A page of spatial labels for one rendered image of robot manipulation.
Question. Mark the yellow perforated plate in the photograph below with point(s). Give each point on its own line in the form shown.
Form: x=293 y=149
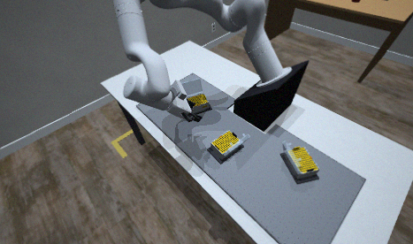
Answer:
x=222 y=143
x=198 y=99
x=306 y=162

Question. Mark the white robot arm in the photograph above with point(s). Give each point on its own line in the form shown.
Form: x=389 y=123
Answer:
x=156 y=91

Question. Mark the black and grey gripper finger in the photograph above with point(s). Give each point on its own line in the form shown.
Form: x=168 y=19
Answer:
x=195 y=117
x=191 y=104

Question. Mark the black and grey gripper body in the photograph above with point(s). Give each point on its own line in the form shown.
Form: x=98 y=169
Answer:
x=178 y=106

